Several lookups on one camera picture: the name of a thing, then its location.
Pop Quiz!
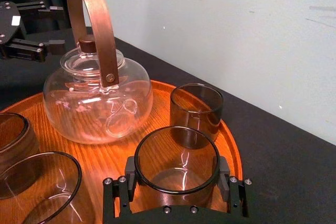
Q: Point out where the black table cloth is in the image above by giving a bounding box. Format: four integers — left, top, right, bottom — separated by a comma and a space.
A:
0, 26, 336, 224

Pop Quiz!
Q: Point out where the glass teapot lid wooden knob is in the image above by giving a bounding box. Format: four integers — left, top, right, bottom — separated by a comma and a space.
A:
59, 34, 125, 78

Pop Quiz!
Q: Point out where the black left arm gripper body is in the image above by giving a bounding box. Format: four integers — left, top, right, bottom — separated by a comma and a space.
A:
0, 1, 22, 46

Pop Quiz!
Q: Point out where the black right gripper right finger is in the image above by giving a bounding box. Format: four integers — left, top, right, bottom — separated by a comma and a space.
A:
214, 156, 253, 217

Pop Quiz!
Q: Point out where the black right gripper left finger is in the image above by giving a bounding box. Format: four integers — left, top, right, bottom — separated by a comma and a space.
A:
102, 155, 138, 219

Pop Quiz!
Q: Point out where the round orange wooden tray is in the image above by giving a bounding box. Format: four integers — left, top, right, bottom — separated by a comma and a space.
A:
0, 79, 244, 224

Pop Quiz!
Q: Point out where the clear glass teapot wooden handle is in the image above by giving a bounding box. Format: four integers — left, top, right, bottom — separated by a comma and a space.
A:
43, 0, 154, 145

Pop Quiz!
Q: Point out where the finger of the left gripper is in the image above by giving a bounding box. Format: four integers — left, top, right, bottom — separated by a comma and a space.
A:
0, 38, 67, 63
15, 1, 66, 21

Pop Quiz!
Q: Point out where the smoky brown drinking glass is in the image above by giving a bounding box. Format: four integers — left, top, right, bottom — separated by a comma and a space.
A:
170, 83, 224, 149
134, 126, 219, 213
0, 151, 82, 224
0, 112, 40, 176

